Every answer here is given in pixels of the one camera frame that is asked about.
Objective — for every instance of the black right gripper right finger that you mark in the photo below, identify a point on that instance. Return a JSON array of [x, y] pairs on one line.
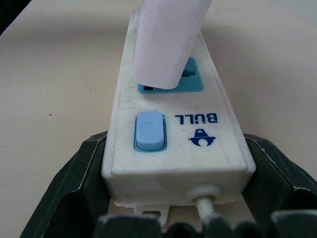
[[277, 178]]

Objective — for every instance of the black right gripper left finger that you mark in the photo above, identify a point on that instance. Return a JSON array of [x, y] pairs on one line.
[[67, 178]]

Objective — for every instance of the white power strip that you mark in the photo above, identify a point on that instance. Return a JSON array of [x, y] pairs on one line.
[[183, 138]]

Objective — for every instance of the white charger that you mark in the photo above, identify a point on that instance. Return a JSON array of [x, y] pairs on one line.
[[165, 42]]

